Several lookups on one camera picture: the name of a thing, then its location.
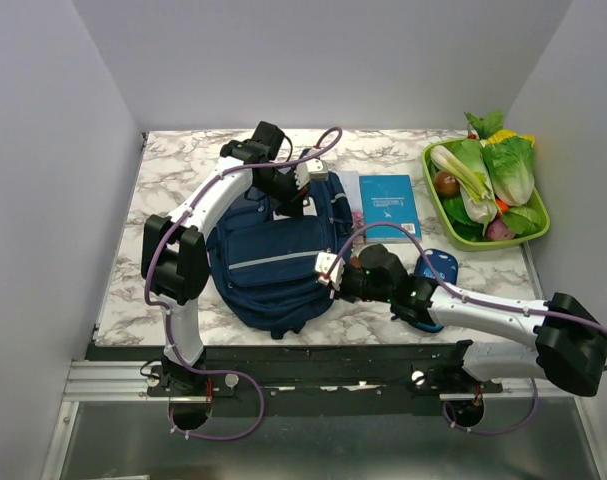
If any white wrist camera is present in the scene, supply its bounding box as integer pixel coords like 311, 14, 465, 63
314, 252, 345, 291
294, 158, 329, 191

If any green lettuce head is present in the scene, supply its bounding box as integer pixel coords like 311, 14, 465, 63
482, 136, 535, 207

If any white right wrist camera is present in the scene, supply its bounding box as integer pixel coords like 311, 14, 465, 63
314, 252, 345, 291

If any brown leather wallet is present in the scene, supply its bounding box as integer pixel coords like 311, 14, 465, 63
350, 256, 362, 270

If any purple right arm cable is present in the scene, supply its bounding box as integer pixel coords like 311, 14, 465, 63
322, 221, 607, 435

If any white book with pink roses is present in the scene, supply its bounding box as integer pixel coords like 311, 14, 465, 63
336, 171, 365, 229

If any purple onion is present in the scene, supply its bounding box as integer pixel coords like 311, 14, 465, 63
485, 216, 516, 242

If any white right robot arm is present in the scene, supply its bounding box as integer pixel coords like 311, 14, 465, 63
315, 245, 607, 397

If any teal blue hardcover book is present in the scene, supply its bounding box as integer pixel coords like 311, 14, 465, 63
359, 174, 421, 239

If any blue pencil case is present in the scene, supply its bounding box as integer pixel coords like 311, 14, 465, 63
413, 249, 459, 333

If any black mounting rail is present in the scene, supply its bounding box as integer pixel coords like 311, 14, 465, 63
86, 341, 502, 417

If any aluminium frame rail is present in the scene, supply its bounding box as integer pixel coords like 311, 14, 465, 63
39, 358, 169, 480

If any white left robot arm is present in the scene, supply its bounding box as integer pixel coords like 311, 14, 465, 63
141, 121, 318, 395

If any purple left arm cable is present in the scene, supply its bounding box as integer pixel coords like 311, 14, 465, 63
145, 126, 344, 443

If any white green bok choy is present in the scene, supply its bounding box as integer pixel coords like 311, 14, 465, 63
429, 139, 498, 228

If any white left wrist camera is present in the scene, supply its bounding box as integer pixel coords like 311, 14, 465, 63
294, 158, 329, 191

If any brown round fruit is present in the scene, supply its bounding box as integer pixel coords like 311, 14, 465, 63
432, 171, 460, 199

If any navy blue student backpack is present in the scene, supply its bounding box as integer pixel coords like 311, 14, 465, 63
206, 172, 353, 339

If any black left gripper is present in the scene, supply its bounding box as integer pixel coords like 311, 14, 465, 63
254, 166, 311, 220

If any green plastic vegetable tray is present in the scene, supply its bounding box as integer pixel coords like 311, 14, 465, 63
422, 135, 551, 252

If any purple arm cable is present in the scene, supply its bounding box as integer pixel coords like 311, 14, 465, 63
145, 126, 344, 443
322, 221, 607, 435

